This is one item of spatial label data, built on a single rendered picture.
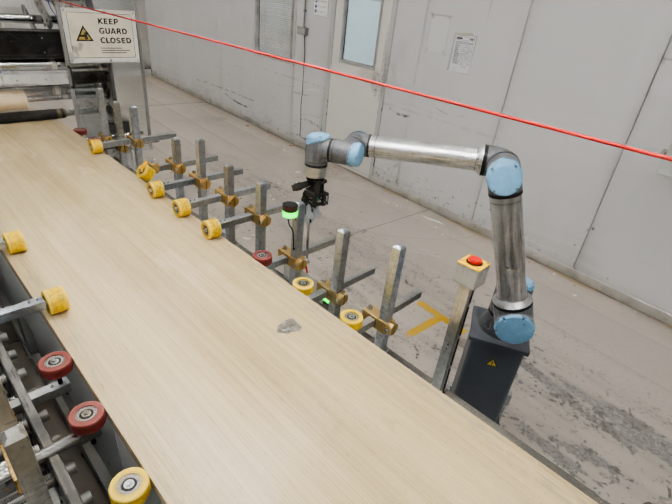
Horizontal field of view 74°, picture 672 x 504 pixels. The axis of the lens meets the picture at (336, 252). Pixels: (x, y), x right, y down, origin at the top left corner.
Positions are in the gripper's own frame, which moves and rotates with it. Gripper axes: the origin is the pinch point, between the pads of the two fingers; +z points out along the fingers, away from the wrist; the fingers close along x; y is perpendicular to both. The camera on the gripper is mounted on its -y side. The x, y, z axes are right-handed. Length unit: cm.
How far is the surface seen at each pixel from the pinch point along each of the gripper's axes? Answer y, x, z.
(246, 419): 59, -74, 12
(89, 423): 37, -103, 11
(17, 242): -54, -93, 5
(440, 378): 78, -10, 25
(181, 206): -49, -32, 4
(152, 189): -75, -33, 5
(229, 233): -47, -9, 24
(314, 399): 66, -56, 12
